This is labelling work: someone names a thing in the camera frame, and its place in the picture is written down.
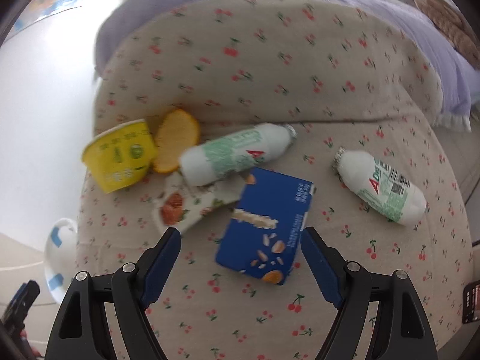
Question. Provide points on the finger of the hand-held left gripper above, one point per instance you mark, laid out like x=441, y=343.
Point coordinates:
x=18, y=298

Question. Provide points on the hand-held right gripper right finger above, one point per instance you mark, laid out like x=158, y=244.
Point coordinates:
x=323, y=268

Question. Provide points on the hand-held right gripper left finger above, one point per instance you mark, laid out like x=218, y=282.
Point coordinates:
x=161, y=267

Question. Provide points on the white bin blue pattern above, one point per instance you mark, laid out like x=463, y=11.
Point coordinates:
x=62, y=255

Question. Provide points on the dark blue drink carton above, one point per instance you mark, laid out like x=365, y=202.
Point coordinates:
x=266, y=228

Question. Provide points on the white snack wrapper orange print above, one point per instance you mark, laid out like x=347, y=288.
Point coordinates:
x=187, y=206

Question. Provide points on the white bottle green label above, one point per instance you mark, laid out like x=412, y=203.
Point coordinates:
x=232, y=152
x=382, y=187

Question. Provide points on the yellow paper cup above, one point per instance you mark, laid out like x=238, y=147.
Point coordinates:
x=120, y=157

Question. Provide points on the orange peel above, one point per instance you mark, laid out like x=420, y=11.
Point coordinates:
x=176, y=142

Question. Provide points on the black smartphone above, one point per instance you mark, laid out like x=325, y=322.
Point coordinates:
x=472, y=302

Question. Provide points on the purple blanket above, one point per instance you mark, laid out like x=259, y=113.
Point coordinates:
x=431, y=52

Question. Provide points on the brown fuzzy pillow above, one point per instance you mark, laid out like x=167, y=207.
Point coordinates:
x=450, y=26

